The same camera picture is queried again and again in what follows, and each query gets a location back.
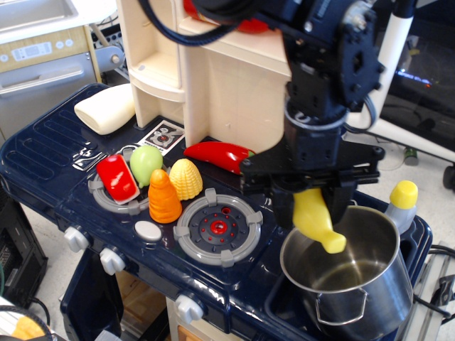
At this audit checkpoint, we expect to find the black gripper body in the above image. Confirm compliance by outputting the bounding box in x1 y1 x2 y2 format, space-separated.
240 119 385 194

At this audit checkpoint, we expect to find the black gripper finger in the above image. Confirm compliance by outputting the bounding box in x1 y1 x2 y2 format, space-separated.
322 184 357 225
272 188 294 229

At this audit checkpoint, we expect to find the yellow toy banana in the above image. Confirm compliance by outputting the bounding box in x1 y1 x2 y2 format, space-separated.
292 188 346 254

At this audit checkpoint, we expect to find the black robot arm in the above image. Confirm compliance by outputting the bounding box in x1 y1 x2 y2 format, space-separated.
140 1 385 229

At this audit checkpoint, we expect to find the stainless steel pot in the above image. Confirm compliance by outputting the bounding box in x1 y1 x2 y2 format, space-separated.
280 206 413 340

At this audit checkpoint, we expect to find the yellow capped grey bottle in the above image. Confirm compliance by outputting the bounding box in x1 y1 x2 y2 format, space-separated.
385 180 419 234

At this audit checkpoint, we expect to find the red toy chili pepper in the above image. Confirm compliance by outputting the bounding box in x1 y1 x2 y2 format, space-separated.
183 141 255 175

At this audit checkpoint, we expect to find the green can on floor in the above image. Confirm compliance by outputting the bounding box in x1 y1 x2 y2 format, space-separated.
404 147 419 166

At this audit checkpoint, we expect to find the cream toy kitchen shelf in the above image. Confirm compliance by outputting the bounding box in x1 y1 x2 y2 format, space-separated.
117 1 290 152

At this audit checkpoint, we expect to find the yellow toy corn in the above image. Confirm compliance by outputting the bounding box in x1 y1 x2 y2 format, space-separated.
169 158 203 201

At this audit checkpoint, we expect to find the black caster wheel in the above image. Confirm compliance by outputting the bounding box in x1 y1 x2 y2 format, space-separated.
442 166 455 191

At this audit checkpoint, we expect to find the orange toy carrot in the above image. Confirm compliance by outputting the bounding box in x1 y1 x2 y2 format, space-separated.
148 169 183 224

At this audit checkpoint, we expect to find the grey oval button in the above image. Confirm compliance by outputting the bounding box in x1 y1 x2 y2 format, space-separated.
134 220 162 242

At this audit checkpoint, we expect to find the red toy ketchup bottle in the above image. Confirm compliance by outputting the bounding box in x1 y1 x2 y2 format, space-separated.
183 0 269 34

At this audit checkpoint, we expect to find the grey stove knob right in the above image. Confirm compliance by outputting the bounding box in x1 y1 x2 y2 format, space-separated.
175 295 204 324

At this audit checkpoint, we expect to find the grey stove knob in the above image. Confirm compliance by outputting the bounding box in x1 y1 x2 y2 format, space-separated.
64 227 90 253
175 295 204 324
100 248 126 276

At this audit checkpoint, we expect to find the green toy pear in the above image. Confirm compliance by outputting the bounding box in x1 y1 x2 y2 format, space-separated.
129 145 163 188

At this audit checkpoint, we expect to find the red toy apple slice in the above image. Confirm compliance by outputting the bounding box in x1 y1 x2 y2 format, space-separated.
96 154 140 205

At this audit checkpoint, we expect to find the navy toy kitchen counter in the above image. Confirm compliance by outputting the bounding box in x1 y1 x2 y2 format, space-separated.
1 84 432 340

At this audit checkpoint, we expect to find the grey stove knob middle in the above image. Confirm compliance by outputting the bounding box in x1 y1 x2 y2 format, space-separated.
100 248 126 276

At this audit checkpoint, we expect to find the cream toy bottle lying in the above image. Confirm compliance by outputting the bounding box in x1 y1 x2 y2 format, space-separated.
74 83 136 135

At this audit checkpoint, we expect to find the grey stove knob left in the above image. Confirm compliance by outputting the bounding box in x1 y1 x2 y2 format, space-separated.
64 227 90 253

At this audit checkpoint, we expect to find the black box on floor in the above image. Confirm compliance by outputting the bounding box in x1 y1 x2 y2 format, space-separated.
1 190 48 308

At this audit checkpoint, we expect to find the wooden grey cabinet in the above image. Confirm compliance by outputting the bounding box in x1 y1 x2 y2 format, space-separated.
1 1 124 141

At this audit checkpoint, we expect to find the yellow sponge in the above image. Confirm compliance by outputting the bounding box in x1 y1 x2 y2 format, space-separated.
11 316 52 340

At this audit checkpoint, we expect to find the white stand frame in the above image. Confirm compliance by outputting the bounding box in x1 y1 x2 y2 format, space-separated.
346 1 454 162

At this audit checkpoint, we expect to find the grey right burner ring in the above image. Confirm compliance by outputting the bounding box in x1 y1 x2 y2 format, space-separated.
173 188 264 269

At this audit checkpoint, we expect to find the grey burner ring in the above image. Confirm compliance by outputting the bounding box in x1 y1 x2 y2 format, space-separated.
173 188 264 269
87 147 168 216

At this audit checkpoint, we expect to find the grey left burner ring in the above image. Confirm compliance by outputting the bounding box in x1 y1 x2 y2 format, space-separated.
87 147 168 216

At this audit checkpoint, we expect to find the aluminium rail frame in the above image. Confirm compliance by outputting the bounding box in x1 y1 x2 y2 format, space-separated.
396 242 454 340

